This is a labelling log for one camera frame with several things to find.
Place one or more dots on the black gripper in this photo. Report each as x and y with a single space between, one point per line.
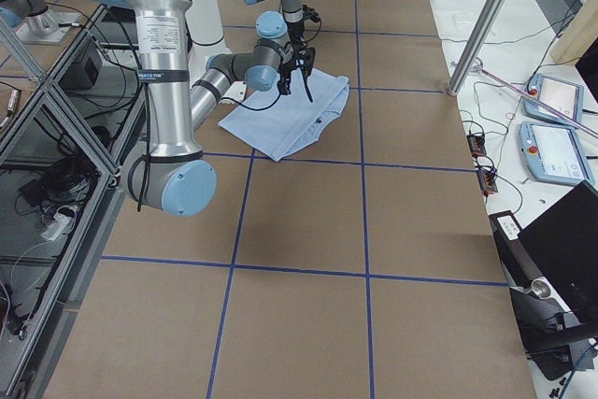
289 64
296 31

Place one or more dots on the light blue t-shirt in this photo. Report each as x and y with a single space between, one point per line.
280 125

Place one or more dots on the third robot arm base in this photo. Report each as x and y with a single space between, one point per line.
35 22

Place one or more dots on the reacher grabber tool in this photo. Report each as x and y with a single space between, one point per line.
479 69

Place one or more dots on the teach pendant far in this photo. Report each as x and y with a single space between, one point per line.
565 96

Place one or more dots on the teach pendant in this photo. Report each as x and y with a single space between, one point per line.
565 96
553 153

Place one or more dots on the teach pendant near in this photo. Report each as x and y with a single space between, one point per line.
553 153

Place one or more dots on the black monitor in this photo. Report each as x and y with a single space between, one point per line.
562 242

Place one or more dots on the aluminium frame post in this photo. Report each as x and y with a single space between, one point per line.
485 20

